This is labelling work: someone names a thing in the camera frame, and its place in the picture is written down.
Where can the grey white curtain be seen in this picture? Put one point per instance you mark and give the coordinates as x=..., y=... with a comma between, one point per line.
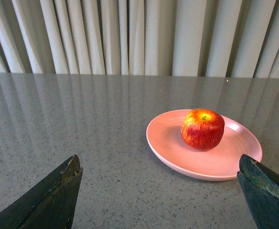
x=213, y=38

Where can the red yellow apple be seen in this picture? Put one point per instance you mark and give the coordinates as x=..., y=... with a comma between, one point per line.
x=202, y=129

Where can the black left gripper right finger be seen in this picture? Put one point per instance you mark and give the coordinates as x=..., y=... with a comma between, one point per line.
x=260, y=186

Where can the pink plate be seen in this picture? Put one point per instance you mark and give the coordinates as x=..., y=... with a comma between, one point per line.
x=218, y=164

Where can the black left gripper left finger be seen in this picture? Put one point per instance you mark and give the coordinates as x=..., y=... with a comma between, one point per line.
x=50, y=204

